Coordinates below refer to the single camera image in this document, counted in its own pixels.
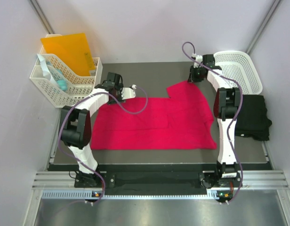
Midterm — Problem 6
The orange plastic folder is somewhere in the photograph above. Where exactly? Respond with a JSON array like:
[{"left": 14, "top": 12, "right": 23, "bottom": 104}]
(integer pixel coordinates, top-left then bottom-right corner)
[{"left": 41, "top": 33, "right": 96, "bottom": 76}]

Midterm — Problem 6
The teal object in organizer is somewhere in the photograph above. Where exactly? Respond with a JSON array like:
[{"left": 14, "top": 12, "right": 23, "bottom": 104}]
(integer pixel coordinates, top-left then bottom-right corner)
[{"left": 46, "top": 61, "right": 67, "bottom": 92}]

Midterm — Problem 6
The red t shirt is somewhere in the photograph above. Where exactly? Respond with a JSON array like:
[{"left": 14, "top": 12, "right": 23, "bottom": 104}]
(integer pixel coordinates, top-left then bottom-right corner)
[{"left": 90, "top": 81, "right": 217, "bottom": 150}]

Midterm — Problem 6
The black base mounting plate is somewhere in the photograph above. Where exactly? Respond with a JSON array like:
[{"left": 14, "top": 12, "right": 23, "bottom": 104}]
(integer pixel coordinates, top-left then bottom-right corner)
[{"left": 74, "top": 171, "right": 242, "bottom": 189}]

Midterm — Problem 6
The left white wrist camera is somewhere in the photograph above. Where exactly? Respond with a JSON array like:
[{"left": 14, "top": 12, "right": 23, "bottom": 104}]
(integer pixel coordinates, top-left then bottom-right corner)
[{"left": 121, "top": 85, "right": 137, "bottom": 100}]

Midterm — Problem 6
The white file organizer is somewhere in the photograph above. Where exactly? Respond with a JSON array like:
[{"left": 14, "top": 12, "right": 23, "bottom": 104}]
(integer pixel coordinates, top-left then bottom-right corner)
[{"left": 30, "top": 34, "right": 103, "bottom": 108}]

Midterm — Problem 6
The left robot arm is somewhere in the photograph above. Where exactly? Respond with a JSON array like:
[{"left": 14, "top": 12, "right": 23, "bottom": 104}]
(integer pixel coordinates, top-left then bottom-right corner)
[{"left": 59, "top": 72, "right": 124, "bottom": 188}]

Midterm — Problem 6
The grey slotted cable duct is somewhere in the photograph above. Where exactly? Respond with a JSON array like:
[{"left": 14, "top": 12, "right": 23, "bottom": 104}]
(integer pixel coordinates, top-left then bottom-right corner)
[{"left": 41, "top": 189, "right": 220, "bottom": 200}]

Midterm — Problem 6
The aluminium frame rail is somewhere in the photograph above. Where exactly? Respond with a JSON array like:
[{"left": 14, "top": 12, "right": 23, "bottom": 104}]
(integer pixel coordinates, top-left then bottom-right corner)
[{"left": 32, "top": 170, "right": 289, "bottom": 190}]

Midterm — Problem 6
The white plastic basket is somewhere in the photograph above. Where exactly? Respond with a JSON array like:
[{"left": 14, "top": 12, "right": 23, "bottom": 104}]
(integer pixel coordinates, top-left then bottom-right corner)
[{"left": 214, "top": 50, "right": 263, "bottom": 95}]

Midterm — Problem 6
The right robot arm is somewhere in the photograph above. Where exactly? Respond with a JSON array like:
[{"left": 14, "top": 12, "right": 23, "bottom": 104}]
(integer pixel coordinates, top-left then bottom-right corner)
[{"left": 188, "top": 53, "right": 242, "bottom": 186}]

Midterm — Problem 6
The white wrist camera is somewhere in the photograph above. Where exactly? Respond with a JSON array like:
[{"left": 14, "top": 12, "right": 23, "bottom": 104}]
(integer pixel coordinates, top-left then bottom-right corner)
[
  {"left": 192, "top": 53, "right": 203, "bottom": 68},
  {"left": 121, "top": 85, "right": 137, "bottom": 100}
]

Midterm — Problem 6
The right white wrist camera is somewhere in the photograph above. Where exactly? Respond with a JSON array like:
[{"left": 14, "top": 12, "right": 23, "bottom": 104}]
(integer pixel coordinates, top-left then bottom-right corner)
[{"left": 192, "top": 53, "right": 203, "bottom": 68}]

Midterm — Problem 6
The black folded t shirt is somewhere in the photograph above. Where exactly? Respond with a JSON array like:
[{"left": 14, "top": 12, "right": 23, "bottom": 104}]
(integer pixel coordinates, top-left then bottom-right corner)
[{"left": 235, "top": 95, "right": 272, "bottom": 141}]

